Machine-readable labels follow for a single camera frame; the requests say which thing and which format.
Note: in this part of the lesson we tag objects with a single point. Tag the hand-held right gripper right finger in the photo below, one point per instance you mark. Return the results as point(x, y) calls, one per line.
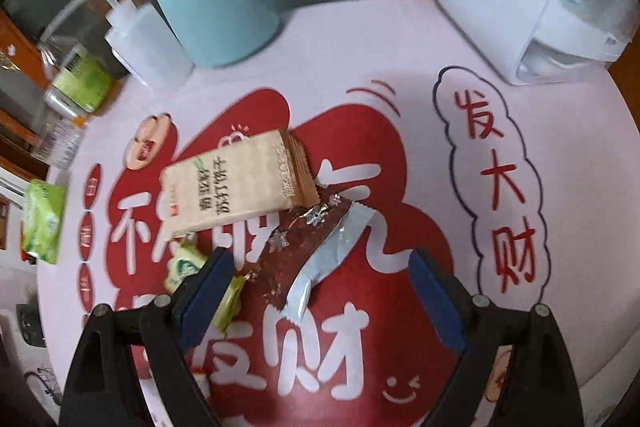
point(437, 302)

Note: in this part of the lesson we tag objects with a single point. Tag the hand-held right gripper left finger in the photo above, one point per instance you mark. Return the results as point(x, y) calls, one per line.
point(205, 302)

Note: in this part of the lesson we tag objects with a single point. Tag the green yellow candy packet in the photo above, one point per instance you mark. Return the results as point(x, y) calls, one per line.
point(181, 267)

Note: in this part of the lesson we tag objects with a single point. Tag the brown silver snack packet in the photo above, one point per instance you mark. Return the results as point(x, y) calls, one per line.
point(300, 252)

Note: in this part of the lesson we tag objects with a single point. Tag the beige wafer packet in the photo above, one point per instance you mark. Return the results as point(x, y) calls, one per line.
point(225, 187)

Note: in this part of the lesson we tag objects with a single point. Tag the green tissue packet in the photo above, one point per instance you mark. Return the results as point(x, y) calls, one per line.
point(45, 222)

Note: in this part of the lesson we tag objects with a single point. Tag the clear plastic bottle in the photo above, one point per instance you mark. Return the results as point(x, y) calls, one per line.
point(57, 142)

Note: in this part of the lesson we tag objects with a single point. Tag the printed pink tablecloth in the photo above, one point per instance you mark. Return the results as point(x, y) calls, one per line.
point(350, 72)

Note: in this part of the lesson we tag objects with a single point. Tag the green label bottle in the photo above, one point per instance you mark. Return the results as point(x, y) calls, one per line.
point(82, 79)

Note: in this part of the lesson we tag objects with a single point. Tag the white squeeze bottle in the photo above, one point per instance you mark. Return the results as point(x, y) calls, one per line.
point(145, 42)

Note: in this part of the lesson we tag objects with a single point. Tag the teal cup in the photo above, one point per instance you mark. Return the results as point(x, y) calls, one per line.
point(220, 17)

